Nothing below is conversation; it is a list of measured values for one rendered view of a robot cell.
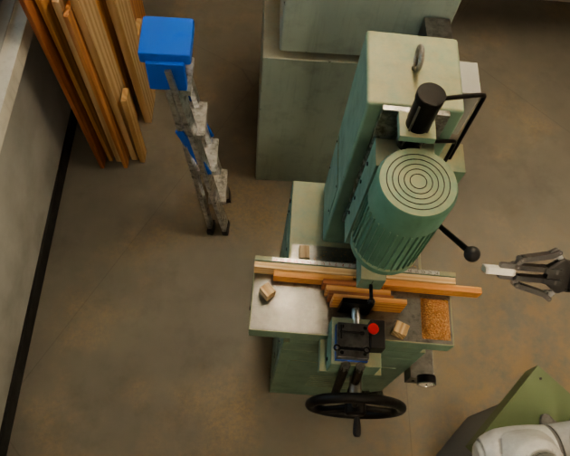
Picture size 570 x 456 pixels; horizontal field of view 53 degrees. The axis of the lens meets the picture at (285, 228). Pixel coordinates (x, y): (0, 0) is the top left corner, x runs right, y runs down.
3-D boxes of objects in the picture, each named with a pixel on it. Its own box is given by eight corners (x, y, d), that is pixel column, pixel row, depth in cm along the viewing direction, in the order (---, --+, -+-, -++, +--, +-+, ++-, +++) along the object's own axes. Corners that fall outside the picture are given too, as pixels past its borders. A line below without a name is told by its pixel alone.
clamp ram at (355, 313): (337, 332, 165) (342, 322, 157) (337, 307, 168) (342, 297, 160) (367, 334, 165) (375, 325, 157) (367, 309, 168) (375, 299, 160)
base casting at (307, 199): (279, 349, 181) (281, 341, 173) (289, 193, 207) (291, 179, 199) (419, 360, 183) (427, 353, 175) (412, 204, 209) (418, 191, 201)
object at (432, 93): (392, 154, 128) (413, 105, 113) (391, 125, 131) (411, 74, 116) (427, 156, 128) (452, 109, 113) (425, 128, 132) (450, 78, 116)
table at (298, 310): (243, 367, 165) (244, 362, 159) (252, 270, 178) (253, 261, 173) (451, 384, 167) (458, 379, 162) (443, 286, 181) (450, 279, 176)
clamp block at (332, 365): (324, 371, 163) (328, 364, 155) (326, 325, 169) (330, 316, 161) (375, 375, 164) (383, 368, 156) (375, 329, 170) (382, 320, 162)
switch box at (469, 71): (435, 132, 148) (456, 91, 133) (432, 102, 152) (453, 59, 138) (458, 135, 148) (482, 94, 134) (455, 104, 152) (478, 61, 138)
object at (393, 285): (272, 280, 171) (273, 276, 167) (273, 274, 172) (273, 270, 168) (477, 298, 173) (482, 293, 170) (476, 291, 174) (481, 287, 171)
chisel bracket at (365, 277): (355, 289, 162) (360, 279, 155) (355, 245, 169) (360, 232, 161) (380, 292, 163) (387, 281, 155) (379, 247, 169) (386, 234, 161)
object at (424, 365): (403, 383, 196) (410, 378, 189) (403, 347, 202) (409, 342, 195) (428, 384, 197) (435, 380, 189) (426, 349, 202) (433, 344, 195)
